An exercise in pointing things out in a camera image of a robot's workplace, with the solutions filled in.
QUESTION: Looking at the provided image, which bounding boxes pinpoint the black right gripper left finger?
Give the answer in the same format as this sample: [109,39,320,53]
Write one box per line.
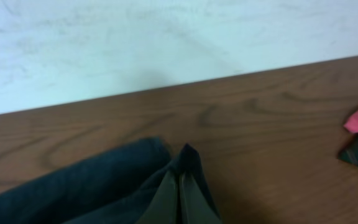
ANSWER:
[136,171,178,224]

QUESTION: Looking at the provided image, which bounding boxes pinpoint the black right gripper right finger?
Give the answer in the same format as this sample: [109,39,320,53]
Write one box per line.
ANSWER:
[179,173,222,224]

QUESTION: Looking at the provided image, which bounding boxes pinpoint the dark blue shorts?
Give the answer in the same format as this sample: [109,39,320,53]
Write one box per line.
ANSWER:
[0,136,220,224]

